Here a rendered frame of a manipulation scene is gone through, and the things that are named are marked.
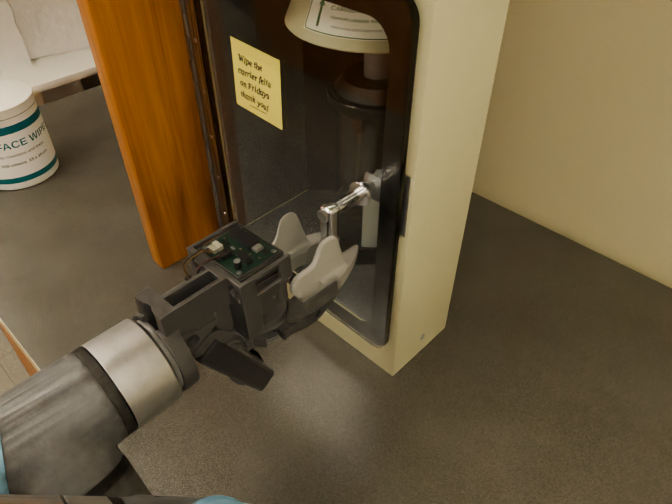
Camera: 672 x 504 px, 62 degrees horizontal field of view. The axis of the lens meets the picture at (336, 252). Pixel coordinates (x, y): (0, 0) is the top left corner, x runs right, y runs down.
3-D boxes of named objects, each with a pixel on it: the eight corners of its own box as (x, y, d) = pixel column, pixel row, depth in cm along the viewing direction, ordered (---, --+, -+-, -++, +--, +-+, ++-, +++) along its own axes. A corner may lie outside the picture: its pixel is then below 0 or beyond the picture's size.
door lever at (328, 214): (368, 261, 59) (350, 249, 61) (371, 186, 53) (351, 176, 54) (332, 286, 56) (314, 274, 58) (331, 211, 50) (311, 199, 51)
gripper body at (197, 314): (299, 252, 45) (172, 336, 39) (306, 324, 51) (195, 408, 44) (239, 214, 49) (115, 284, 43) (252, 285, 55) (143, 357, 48)
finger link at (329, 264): (377, 222, 51) (295, 267, 46) (376, 270, 55) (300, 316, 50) (355, 207, 53) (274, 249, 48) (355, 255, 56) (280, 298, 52)
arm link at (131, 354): (148, 446, 42) (95, 385, 47) (198, 408, 45) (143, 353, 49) (120, 385, 37) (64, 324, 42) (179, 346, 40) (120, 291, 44)
